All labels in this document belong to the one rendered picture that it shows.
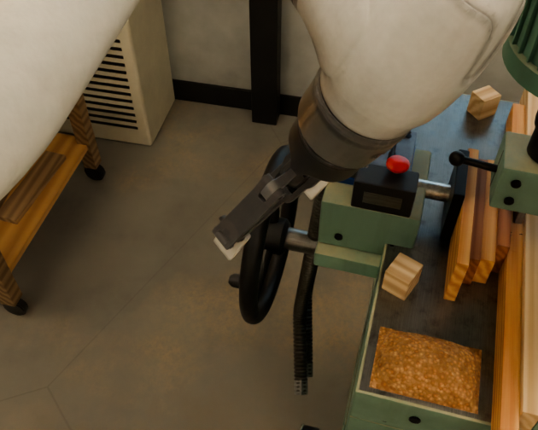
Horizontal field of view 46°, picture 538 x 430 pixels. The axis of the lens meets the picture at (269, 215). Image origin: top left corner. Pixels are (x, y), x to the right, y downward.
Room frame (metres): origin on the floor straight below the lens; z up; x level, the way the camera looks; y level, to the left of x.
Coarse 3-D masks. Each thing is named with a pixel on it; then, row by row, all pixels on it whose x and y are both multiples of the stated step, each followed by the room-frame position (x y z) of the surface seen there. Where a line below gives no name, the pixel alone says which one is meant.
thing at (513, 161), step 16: (512, 144) 0.57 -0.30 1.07; (496, 160) 0.58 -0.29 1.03; (512, 160) 0.54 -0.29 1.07; (528, 160) 0.54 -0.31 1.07; (496, 176) 0.55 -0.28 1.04; (512, 176) 0.53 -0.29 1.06; (528, 176) 0.52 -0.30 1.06; (496, 192) 0.53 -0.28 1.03; (512, 192) 0.53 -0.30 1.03; (528, 192) 0.52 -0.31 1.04; (512, 208) 0.52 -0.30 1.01; (528, 208) 0.52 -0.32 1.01
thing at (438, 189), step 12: (468, 156) 0.63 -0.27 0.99; (456, 168) 0.61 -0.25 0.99; (420, 180) 0.62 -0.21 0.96; (456, 180) 0.58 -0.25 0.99; (432, 192) 0.60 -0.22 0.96; (444, 192) 0.60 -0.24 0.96; (456, 192) 0.56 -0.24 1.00; (444, 204) 0.62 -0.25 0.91; (456, 204) 0.56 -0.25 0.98; (444, 216) 0.58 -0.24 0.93; (456, 216) 0.56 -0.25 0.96; (444, 228) 0.56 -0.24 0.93
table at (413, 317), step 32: (416, 128) 0.80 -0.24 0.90; (448, 128) 0.80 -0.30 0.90; (480, 128) 0.80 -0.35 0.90; (448, 160) 0.72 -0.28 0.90; (320, 256) 0.56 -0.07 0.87; (352, 256) 0.55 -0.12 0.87; (384, 256) 0.53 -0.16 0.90; (416, 256) 0.53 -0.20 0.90; (416, 288) 0.48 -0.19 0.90; (480, 288) 0.48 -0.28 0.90; (384, 320) 0.43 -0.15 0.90; (416, 320) 0.43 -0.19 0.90; (448, 320) 0.43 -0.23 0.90; (480, 320) 0.43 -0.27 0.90; (480, 384) 0.34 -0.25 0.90; (384, 416) 0.32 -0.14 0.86; (416, 416) 0.31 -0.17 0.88; (448, 416) 0.30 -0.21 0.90; (480, 416) 0.30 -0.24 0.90
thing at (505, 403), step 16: (512, 112) 0.79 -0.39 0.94; (512, 128) 0.75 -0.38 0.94; (512, 256) 0.50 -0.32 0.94; (512, 272) 0.48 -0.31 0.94; (512, 288) 0.45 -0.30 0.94; (512, 304) 0.43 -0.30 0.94; (496, 320) 0.43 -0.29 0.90; (512, 320) 0.40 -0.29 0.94; (496, 336) 0.40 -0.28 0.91; (512, 336) 0.38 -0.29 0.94; (496, 352) 0.38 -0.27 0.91; (512, 352) 0.36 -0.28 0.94; (496, 368) 0.36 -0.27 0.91; (512, 368) 0.34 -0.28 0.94; (496, 384) 0.33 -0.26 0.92; (512, 384) 0.32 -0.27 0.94; (496, 400) 0.31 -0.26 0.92; (512, 400) 0.30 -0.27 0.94; (496, 416) 0.29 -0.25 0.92; (512, 416) 0.29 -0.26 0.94
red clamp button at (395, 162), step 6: (390, 156) 0.60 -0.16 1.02; (396, 156) 0.60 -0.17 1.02; (402, 156) 0.60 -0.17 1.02; (390, 162) 0.59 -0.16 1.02; (396, 162) 0.59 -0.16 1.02; (402, 162) 0.59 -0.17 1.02; (408, 162) 0.59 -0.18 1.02; (390, 168) 0.58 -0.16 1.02; (396, 168) 0.58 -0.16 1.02; (402, 168) 0.58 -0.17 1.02; (408, 168) 0.58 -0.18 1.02
